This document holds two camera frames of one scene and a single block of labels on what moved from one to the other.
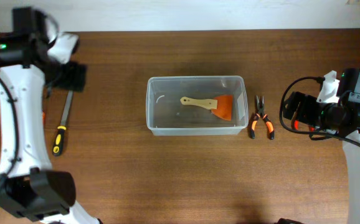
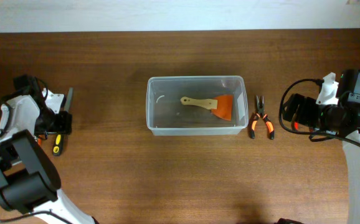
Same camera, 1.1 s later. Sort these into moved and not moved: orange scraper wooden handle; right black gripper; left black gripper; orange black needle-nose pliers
Moved: left black gripper
Not moved: right black gripper; orange black needle-nose pliers; orange scraper wooden handle
